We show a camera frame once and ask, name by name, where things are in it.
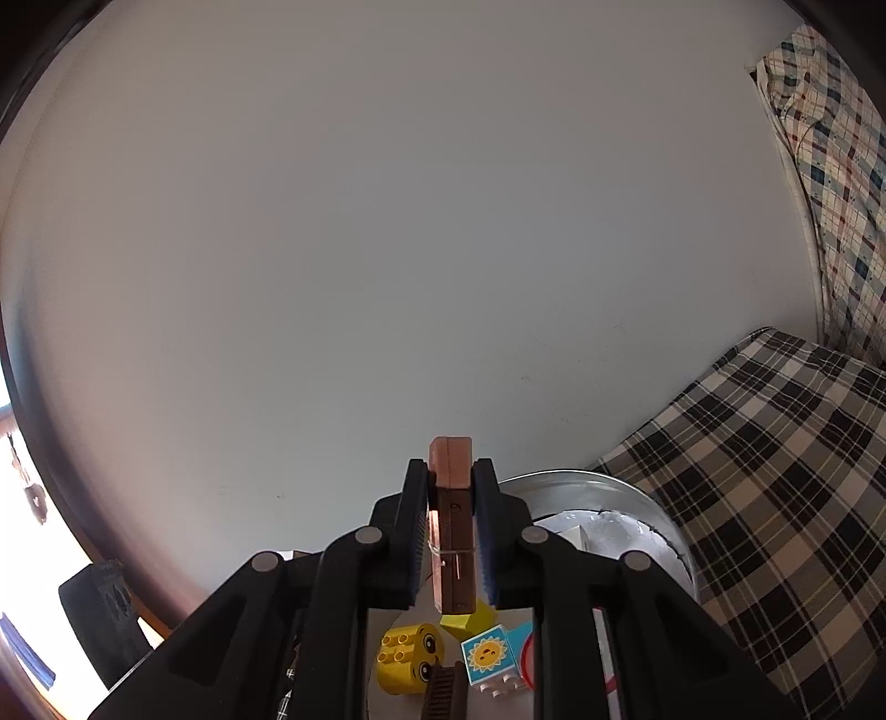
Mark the white printed toy block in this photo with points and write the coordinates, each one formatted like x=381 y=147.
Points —
x=488 y=658

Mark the light checked quilt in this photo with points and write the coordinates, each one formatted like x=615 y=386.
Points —
x=837 y=173

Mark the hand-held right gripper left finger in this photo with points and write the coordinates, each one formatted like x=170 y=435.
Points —
x=419 y=540

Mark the black white plaid bed sheet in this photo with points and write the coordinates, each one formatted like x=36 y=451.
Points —
x=761 y=484

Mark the brown wooden box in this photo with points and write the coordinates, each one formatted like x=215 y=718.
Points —
x=453 y=526

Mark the brown comb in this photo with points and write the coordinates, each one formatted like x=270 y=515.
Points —
x=443 y=692

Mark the yellow cube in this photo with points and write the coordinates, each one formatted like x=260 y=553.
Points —
x=471 y=619

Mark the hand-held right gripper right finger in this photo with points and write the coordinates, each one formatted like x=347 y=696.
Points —
x=484 y=547

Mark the red tape roll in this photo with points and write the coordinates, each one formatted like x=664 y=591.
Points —
x=525 y=664

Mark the yellow face toy block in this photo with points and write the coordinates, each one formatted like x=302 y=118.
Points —
x=408 y=654

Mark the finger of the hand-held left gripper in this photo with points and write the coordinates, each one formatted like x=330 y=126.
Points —
x=28 y=651

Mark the dark hanging door ornament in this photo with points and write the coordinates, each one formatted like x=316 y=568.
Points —
x=31 y=495

